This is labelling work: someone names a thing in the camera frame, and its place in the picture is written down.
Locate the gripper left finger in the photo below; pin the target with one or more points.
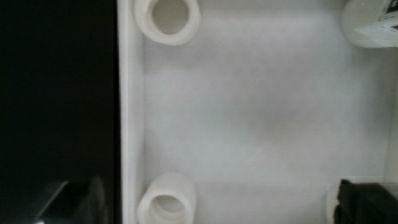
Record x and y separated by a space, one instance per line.
68 204

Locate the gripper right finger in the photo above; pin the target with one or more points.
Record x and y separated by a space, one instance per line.
366 204

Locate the white table leg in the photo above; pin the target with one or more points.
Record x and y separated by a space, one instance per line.
379 26

